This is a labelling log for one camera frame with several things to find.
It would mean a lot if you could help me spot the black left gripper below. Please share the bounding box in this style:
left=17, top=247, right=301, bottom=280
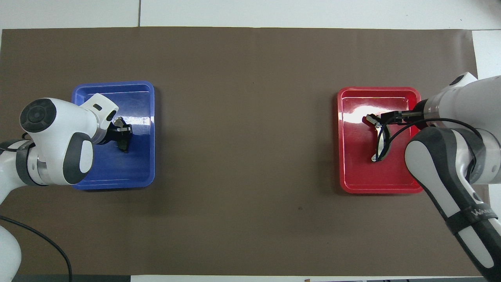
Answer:
left=96, top=117, right=133, bottom=146

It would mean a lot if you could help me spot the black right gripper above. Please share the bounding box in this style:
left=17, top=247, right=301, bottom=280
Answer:
left=366, top=110, right=426, bottom=127

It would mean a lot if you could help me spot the curved silver brake shoe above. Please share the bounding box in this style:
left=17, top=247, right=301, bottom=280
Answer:
left=370, top=121, right=391, bottom=163

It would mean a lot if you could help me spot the blue plastic tray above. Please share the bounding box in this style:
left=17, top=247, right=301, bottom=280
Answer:
left=69, top=81, right=156, bottom=191

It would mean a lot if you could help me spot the red plastic tray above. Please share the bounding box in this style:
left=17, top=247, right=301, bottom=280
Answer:
left=337, top=87, right=427, bottom=194

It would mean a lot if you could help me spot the brown paper table mat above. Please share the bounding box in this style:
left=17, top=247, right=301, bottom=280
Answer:
left=0, top=26, right=498, bottom=277

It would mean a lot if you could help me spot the black velcro cable strap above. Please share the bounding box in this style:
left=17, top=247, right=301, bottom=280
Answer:
left=445, top=204, right=498, bottom=235

